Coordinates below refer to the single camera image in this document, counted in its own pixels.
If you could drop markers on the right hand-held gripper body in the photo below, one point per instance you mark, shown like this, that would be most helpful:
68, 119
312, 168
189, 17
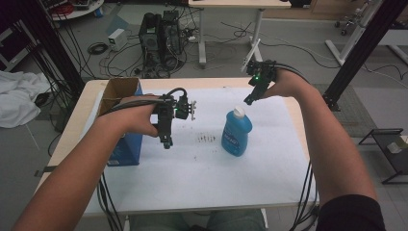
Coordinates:
263, 72

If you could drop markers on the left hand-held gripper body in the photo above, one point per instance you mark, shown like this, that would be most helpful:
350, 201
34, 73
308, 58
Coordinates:
166, 110

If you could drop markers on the blue bottle with white cap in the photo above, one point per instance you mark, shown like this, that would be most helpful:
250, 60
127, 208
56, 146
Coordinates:
235, 131

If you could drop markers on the cardboard box with blue side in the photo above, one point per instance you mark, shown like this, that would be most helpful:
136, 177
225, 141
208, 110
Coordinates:
120, 88

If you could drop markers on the person's right hand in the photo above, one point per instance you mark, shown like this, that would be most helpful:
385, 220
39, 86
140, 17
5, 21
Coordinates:
288, 83

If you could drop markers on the person's left hand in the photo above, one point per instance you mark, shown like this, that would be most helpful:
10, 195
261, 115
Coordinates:
136, 115

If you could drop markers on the white table mat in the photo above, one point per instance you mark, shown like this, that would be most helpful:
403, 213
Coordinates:
198, 179

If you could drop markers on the black computer tower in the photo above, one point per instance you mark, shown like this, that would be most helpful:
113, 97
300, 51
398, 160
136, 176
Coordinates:
172, 35
150, 41

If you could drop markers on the white desk with wooden top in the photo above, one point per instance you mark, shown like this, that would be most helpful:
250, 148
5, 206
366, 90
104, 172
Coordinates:
231, 4

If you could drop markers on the person's left leg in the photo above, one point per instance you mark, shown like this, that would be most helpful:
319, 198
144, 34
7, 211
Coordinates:
166, 221

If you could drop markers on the person's leg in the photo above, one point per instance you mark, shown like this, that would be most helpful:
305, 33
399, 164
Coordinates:
237, 219
166, 221

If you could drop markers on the small white box device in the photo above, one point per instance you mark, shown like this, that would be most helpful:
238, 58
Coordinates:
117, 39

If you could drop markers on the white metal stand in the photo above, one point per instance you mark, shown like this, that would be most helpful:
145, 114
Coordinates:
352, 35

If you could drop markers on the office chair base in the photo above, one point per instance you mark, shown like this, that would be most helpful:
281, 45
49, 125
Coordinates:
348, 20

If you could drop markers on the grey floor mat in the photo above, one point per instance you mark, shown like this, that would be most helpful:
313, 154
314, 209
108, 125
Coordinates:
356, 112

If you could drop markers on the person's right leg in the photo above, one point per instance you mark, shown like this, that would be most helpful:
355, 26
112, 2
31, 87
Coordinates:
237, 219

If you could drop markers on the round white table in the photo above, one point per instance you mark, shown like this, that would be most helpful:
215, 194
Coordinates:
80, 11

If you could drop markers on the small white object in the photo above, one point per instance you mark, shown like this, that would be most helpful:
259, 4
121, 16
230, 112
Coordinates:
394, 147

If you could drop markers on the white cloth heap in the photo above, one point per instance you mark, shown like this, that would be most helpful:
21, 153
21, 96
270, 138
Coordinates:
19, 96

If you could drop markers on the black sleeve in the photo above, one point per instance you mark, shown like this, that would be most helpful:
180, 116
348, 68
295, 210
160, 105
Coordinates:
351, 215

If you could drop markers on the dark cabinet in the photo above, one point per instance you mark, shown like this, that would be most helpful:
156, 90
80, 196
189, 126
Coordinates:
14, 41

